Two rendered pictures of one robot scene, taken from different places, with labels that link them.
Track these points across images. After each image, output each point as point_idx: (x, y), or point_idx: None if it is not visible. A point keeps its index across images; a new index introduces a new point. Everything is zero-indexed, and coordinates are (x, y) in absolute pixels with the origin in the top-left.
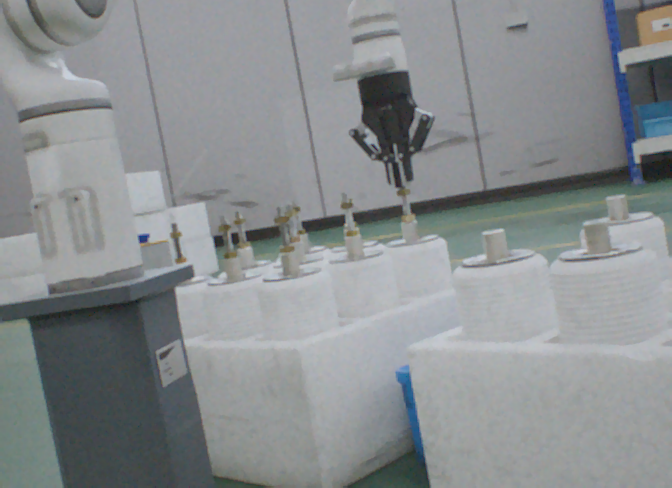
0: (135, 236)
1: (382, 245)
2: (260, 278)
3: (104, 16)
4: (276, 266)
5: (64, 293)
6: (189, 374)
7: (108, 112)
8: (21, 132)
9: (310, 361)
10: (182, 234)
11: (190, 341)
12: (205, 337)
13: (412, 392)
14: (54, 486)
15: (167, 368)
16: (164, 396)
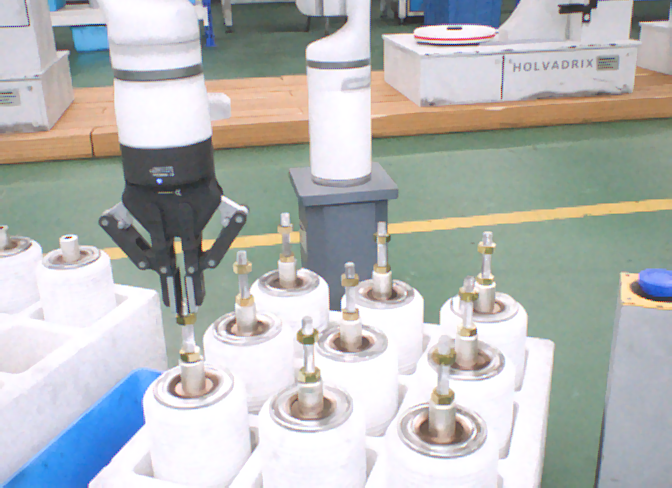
0: (312, 155)
1: (263, 418)
2: (345, 295)
3: (297, 0)
4: (367, 325)
5: None
6: (307, 257)
7: (307, 69)
8: None
9: None
10: (482, 251)
11: (432, 331)
12: (429, 342)
13: None
14: (598, 420)
15: (301, 235)
16: (301, 246)
